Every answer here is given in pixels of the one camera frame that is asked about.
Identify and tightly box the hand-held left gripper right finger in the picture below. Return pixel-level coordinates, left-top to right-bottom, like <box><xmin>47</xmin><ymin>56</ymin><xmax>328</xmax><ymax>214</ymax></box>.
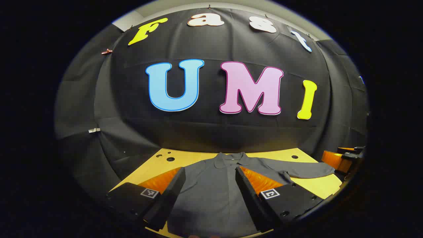
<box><xmin>235</xmin><ymin>166</ymin><xmax>324</xmax><ymax>233</ymax></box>

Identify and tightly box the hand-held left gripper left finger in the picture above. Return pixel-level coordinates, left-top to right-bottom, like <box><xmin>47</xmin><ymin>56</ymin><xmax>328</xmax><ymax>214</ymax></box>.
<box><xmin>105</xmin><ymin>167</ymin><xmax>186</xmax><ymax>232</ymax></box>

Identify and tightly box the grey long-sleeved shirt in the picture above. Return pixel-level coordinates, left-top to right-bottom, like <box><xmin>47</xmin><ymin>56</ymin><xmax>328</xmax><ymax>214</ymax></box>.
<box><xmin>167</xmin><ymin>152</ymin><xmax>336</xmax><ymax>238</ymax></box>

